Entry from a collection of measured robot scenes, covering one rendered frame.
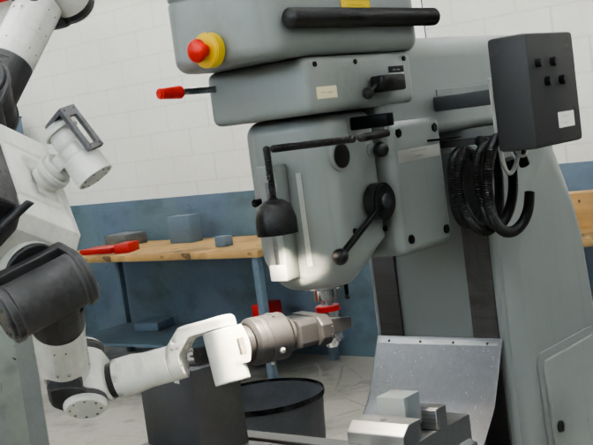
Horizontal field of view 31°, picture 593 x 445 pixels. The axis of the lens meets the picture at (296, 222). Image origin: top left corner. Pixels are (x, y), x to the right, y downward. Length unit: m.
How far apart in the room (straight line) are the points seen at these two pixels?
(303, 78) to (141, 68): 6.62
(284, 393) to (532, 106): 2.55
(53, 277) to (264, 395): 2.70
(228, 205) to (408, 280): 5.60
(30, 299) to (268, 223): 0.41
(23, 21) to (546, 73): 0.97
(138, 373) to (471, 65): 0.97
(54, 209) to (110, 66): 6.90
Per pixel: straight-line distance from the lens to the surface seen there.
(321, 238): 1.92
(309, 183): 1.92
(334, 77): 1.91
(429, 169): 2.14
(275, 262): 1.94
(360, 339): 7.39
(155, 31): 8.33
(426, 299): 2.37
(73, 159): 1.82
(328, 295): 2.02
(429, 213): 2.13
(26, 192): 1.81
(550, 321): 2.41
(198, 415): 2.25
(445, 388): 2.33
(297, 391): 4.30
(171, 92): 1.90
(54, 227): 1.81
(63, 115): 1.82
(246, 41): 1.81
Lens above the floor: 1.61
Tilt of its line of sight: 5 degrees down
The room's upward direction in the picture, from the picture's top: 8 degrees counter-clockwise
